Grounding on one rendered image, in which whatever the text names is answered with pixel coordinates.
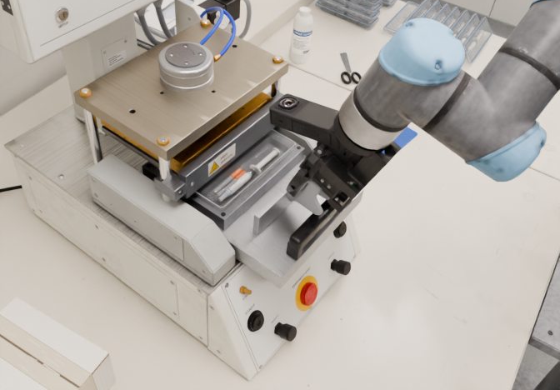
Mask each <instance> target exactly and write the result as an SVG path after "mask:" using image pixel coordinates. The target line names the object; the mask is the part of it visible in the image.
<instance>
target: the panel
mask: <svg viewBox="0 0 560 390"><path fill-rule="evenodd" d="M343 222H345V223H346V225H347V231H346V233H345V234H344V235H343V236H342V237H338V236H337V235H336V232H335V230H336V229H335V230H334V231H333V232H332V233H331V234H330V235H329V237H328V238H327V239H326V240H325V241H324V242H323V243H322V244H321V245H320V247H319V248H318V249H317V250H316V251H315V252H314V253H313V254H312V255H311V257H310V258H309V259H308V260H307V261H306V262H305V263H304V264H303V265H302V266H301V267H300V268H299V269H298V270H297V271H296V272H295V273H294V274H293V275H292V277H291V278H290V279H289V280H288V281H287V282H286V283H285V284H284V285H283V287H282V288H281V289H280V288H278V287H276V286H275V285H273V284H272V283H271V282H269V281H268V280H265V279H262V278H261V276H260V275H259V274H257V273H256V272H254V271H253V270H252V269H251V268H249V267H247V266H246V265H244V264H242V265H241V266H240V267H239V268H238V269H237V270H236V271H235V272H234V273H233V274H232V275H231V276H230V277H229V278H228V279H227V280H226V281H225V282H224V283H223V284H222V285H221V287H222V290H223V292H224V294H225V297H226V299H227V302H228V304H229V307H230V308H231V310H232V314H233V316H234V318H235V320H236V322H237V325H238V327H239V330H240V332H241V334H242V337H243V340H244V342H245V343H246V346H247V349H248V351H249V353H250V355H251V358H252V361H253V363H254V365H255V368H256V369H257V372H258V373H259V372H260V370H261V369H262V368H263V367H264V366H265V364H266V363H267V362H268V361H269V359H270V358H271V357H272V356H273V354H274V353H275V352H276V351H277V350H278V349H279V348H280V347H281V346H282V345H283V343H284V342H285V341H286V340H285V339H282V338H280V336H279V335H277V334H275V333H274V329H275V326H276V325H277V324H278V323H282V324H285V323H287V324H290V325H293V326H294V327H297V326H298V325H299V324H300V323H301V321H302V320H303V319H304V318H305V317H306V316H307V315H308V314H309V312H310V311H311V310H312V309H313V308H314V306H315V305H316V304H317V303H318V301H319V300H320V299H321V298H322V297H323V295H324V294H325V293H326V292H327V291H328V289H329V288H330V287H331V286H332V285H333V284H334V283H335V282H336V281H337V279H338V278H339V277H340V276H341V274H339V273H337V272H336V271H333V270H332V269H331V268H330V267H331V262H332V260H333V259H337V260H338V261H339V260H344V261H348V262H350V263H351V262H352V261H353V260H354V258H355V257H356V256H357V254H356V250H355V247H354V243H353V238H352V234H351V231H350V227H349V224H348V219H347V218H345V219H344V220H343ZM308 282H311V283H315V284H316V286H317V298H316V300H315V301H314V303H313V304H311V305H310V306H305V305H303V304H302V303H301V301H300V293H301V290H302V288H303V286H304V285H305V284H306V283H308ZM254 313H261V314H262V315H263V316H264V324H263V325H262V327H261V328H260V329H259V330H258V331H253V330H252V329H251V328H250V320H251V318H252V316H253V314H254Z"/></svg>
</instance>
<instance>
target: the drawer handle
mask: <svg viewBox="0 0 560 390"><path fill-rule="evenodd" d="M349 199H350V197H348V198H347V200H346V201H345V202H342V201H341V200H340V199H338V200H336V201H337V202H338V203H340V204H341V205H342V206H343V204H344V203H346V202H347V201H348V200H349ZM321 207H322V210H323V212H322V214H321V215H315V214H314V213H313V214H312V215H311V216H310V217H309V218H308V219H307V220H306V221H305V222H304V223H303V224H302V225H301V226H300V227H299V228H298V229H297V230H296V231H295V232H294V233H293V234H292V235H291V236H290V238H289V241H288V243H287V255H289V256H290V257H292V258H294V259H295V260H298V259H299V258H300V257H301V256H302V251H303V247H304V246H305V245H306V244H307V243H308V242H309V241H310V240H311V239H312V238H313V237H314V236H315V235H316V234H317V232H318V231H319V230H320V229H321V228H322V227H323V226H324V225H325V224H326V223H327V222H328V221H329V220H330V218H331V217H332V216H333V215H334V214H335V213H336V212H337V210H336V209H335V208H334V207H332V206H331V205H330V204H329V203H328V200H327V199H326V200H325V201H324V202H323V203H322V204H321Z"/></svg>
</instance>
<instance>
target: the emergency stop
mask: <svg viewBox="0 0 560 390"><path fill-rule="evenodd" d="M317 295H318V289H317V286H316V284H315V283H313V282H307V283H306V284H305V285H304V286H303V287H302V290H301V293H300V301H301V303H302V304H303V305H305V306H310V305H311V304H313V303H314V301H315V300H316V298H317Z"/></svg>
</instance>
